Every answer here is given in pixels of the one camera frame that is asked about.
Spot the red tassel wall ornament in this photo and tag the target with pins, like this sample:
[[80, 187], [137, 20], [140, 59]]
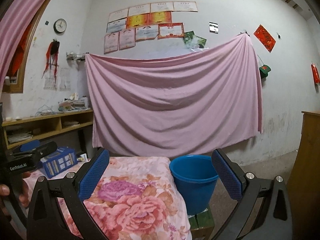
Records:
[[52, 55]]

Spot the wooden cabinet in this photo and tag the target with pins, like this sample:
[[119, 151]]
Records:
[[303, 183]]

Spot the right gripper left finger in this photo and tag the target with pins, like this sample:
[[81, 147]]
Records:
[[83, 182]]

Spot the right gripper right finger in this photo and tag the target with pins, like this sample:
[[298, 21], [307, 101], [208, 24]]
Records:
[[234, 179]]

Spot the red paper wall poster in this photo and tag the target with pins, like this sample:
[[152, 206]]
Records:
[[265, 38]]

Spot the floral pink blanket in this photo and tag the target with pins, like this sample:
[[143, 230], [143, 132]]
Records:
[[136, 198]]

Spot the small silver wall sticker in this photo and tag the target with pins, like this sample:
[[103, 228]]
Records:
[[213, 27]]

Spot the green cardboard box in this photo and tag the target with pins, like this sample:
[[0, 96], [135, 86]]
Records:
[[202, 225]]

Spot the stack of books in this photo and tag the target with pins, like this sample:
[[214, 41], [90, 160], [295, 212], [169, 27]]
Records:
[[74, 103]]

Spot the red hanging firecracker ornament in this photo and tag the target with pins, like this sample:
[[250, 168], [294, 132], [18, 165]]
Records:
[[315, 74]]

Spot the round wall clock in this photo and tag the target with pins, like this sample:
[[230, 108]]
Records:
[[60, 26]]

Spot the wooden shelf desk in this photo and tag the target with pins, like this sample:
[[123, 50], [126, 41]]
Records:
[[19, 132]]

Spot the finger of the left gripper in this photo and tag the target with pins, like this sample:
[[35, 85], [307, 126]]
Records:
[[37, 151]]

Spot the left hand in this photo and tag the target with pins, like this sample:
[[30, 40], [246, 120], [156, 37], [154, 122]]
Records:
[[23, 198]]

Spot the red framed certificate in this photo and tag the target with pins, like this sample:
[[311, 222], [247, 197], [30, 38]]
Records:
[[170, 30]]

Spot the blue plastic bucket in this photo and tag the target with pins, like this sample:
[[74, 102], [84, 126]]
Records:
[[195, 178]]

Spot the green photo posters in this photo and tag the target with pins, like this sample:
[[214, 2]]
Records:
[[193, 41]]

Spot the pink hanging sheet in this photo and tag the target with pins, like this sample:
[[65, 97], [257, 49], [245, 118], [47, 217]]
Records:
[[169, 107]]

